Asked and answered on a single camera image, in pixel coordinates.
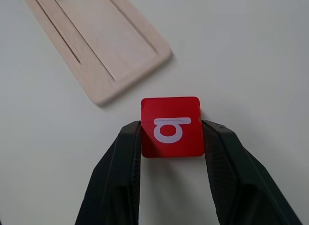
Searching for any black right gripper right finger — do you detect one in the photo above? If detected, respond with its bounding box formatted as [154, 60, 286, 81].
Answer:
[201, 119, 304, 225]

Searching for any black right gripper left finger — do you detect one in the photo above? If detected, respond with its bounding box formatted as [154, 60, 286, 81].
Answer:
[74, 120, 142, 225]

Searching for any red letter b block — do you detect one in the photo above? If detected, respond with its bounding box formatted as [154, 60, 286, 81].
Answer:
[140, 96, 203, 159]

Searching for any light wooden tray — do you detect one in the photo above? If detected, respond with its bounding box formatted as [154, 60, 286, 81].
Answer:
[19, 0, 172, 106]

